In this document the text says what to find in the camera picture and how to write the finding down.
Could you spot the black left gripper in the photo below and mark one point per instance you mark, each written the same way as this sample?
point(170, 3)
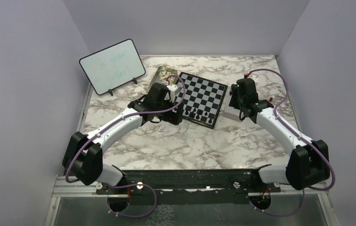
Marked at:
point(175, 118)

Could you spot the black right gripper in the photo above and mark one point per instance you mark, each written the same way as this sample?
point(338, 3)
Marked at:
point(233, 102)

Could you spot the black chess rook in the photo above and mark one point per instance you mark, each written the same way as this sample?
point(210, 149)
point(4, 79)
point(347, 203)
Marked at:
point(192, 114)

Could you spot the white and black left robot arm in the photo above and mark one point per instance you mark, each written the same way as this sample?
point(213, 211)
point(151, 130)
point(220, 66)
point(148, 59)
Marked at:
point(83, 159)

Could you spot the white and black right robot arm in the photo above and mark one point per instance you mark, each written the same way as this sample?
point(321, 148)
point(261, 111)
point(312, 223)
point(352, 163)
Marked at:
point(308, 159)

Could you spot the pile of white chess pieces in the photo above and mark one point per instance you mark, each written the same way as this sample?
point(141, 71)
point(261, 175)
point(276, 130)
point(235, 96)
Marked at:
point(167, 76)

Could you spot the pink tin box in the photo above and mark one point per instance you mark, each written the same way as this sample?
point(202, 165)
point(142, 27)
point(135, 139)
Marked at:
point(231, 113)

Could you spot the black and silver chessboard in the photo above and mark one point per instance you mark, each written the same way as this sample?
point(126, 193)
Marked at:
point(204, 95)

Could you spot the small whiteboard with stand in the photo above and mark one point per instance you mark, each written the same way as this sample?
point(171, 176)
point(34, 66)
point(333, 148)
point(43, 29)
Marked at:
point(112, 67)

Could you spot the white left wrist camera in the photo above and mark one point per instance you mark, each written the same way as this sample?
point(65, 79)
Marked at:
point(173, 91)

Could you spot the black mounting rail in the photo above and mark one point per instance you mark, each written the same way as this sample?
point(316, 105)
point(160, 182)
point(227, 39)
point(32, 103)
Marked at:
point(173, 187)

